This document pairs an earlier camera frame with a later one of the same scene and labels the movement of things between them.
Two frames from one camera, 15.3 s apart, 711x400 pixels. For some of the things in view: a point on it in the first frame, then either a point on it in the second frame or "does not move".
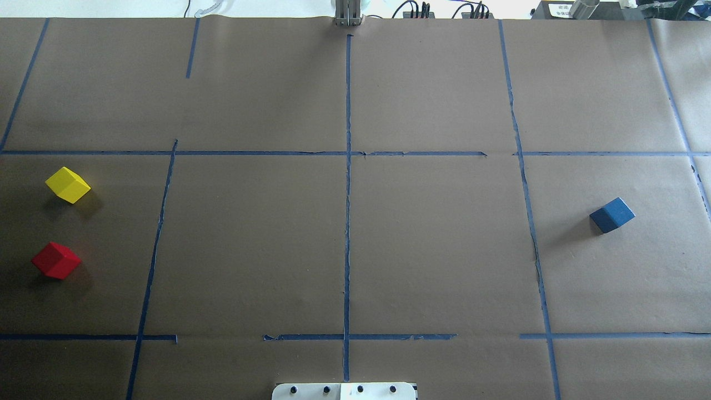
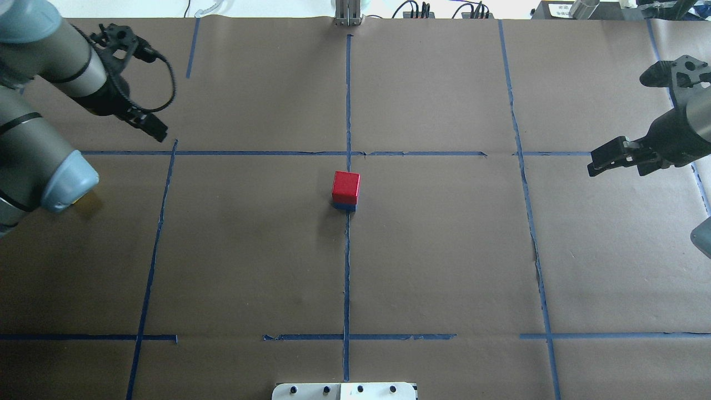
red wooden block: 56,260 to 345,187
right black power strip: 476,15 does not move
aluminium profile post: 348,13 does not move
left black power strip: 418,15 does not move
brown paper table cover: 194,209 does not move
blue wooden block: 612,215 to 348,207
